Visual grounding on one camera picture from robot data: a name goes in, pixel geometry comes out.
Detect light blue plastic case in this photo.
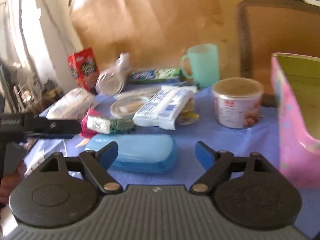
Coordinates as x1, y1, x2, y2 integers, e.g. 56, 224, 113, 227
86, 134, 177, 173

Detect white blue wipes pack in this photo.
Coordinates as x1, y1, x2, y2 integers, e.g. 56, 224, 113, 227
132, 85, 197, 130

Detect pink knitted cloth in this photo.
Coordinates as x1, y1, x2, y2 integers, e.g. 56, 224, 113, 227
79, 108, 103, 139

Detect person's left hand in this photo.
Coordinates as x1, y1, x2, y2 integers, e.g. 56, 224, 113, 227
0, 161, 27, 205

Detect cluttered side shelf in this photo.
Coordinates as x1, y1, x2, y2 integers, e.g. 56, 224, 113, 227
1, 60, 64, 115

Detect white tissue pack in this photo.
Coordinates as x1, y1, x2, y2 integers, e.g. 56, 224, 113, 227
46, 88, 98, 121

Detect red white food can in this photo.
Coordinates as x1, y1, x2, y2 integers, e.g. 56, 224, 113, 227
212, 77, 264, 129

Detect blue patterned tablecloth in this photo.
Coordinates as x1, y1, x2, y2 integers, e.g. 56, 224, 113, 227
24, 88, 319, 239

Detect bagged stack plastic cups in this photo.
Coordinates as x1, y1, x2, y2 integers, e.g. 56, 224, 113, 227
95, 53, 131, 96

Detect red cocoa snack box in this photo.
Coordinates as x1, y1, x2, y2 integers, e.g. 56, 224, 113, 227
68, 48, 99, 94

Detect Crest toothpaste box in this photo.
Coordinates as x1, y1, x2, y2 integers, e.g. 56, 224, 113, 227
129, 68, 182, 84

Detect mint green plastic mug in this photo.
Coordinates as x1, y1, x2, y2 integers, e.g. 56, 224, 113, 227
181, 43, 220, 89

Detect pink macaron biscuit tin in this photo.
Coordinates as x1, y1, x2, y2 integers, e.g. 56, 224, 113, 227
271, 53, 319, 189

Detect brown woven chair back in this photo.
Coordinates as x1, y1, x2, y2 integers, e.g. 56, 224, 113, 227
236, 0, 319, 107

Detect wood-pattern vinyl sheet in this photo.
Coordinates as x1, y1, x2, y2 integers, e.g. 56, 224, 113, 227
69, 0, 243, 78

